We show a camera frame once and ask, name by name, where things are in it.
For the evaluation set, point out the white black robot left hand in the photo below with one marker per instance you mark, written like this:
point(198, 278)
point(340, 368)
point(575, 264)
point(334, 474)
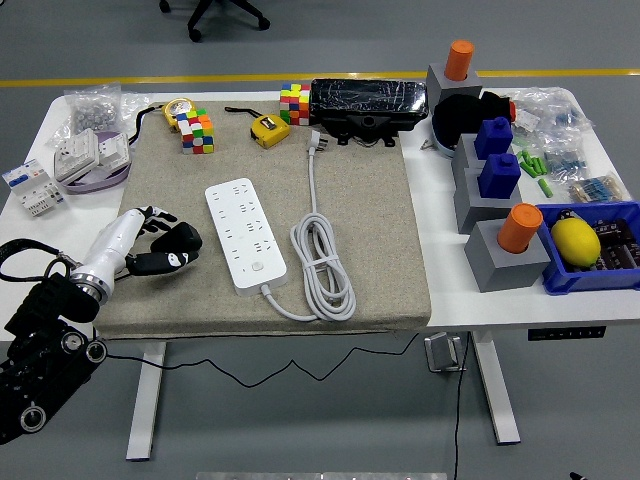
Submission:
point(112, 240)

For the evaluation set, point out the black plug adapter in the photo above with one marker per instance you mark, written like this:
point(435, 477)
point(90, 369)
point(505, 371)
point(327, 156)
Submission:
point(180, 237)

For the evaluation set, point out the white power strip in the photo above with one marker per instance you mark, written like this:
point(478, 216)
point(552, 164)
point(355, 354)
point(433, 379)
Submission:
point(245, 235)

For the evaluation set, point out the white circuit breaker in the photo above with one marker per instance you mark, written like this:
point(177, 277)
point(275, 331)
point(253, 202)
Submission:
point(32, 187)

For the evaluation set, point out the white table leg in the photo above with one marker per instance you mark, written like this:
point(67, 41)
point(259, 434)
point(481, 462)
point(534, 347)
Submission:
point(495, 390)
point(145, 400)

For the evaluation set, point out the clear bag of metal nuts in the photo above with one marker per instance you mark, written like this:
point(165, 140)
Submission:
point(92, 112)

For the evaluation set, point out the twisted colourful puzzle cube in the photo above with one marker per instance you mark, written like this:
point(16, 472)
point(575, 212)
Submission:
point(197, 132)

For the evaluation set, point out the empty clear plastic bag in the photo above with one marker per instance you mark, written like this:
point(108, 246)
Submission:
point(134, 102)

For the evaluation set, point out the black table control panel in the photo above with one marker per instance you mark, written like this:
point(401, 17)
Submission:
point(565, 333)

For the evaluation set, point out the round yellow tape measure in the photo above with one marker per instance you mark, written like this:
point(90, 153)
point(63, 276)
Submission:
point(179, 107)

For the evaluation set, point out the square yellow tape measure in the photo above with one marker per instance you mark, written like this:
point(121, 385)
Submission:
point(270, 131)

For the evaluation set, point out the blue plastic bin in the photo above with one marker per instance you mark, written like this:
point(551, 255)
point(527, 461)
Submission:
point(575, 282)

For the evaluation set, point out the grey block with round hole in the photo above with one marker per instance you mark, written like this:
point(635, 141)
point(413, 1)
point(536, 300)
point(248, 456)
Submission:
point(440, 86)
point(500, 272)

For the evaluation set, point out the yellow lemon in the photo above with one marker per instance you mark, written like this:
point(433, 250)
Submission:
point(575, 242)

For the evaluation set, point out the black parts pile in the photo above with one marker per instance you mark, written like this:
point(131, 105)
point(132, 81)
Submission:
point(620, 245)

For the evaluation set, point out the black office chair base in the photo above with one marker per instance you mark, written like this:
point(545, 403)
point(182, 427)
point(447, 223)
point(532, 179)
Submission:
point(210, 12)

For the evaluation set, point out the orange cylinder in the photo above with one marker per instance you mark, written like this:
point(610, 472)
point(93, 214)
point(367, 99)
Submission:
point(520, 227)
point(459, 60)

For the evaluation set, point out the grey-brown mat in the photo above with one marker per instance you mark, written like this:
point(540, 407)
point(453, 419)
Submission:
point(370, 225)

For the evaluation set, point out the small black white toy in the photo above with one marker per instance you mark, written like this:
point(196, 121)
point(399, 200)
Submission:
point(568, 216)

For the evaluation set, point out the grey square base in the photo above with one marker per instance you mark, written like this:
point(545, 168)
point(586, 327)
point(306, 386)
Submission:
point(470, 210)
point(462, 155)

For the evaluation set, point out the clear bag of resistors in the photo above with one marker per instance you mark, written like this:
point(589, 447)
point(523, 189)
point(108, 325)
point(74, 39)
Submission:
point(600, 190)

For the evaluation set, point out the small green cylinder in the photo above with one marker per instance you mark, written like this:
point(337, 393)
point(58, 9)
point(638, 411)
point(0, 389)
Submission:
point(534, 167)
point(525, 156)
point(545, 188)
point(543, 167)
point(524, 168)

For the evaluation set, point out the black film-wrapped device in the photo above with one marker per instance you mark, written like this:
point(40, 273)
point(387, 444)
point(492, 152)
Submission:
point(367, 100)

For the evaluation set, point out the blue block with knob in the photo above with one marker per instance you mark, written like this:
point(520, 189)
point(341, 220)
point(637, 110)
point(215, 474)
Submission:
point(499, 177)
point(494, 137)

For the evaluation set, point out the small clear bag of parts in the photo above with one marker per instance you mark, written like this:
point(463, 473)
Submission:
point(565, 161)

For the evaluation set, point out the small metal clip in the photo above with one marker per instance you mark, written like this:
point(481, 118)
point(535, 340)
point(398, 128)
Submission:
point(426, 145)

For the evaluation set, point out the clear bag of blue parts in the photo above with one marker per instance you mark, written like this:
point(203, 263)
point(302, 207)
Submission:
point(555, 112)

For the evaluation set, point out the black fabric bundle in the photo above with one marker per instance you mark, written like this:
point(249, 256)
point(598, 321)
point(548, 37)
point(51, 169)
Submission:
point(457, 115)

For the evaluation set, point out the silver metal bracket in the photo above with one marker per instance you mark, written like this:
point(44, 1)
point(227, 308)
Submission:
point(442, 352)

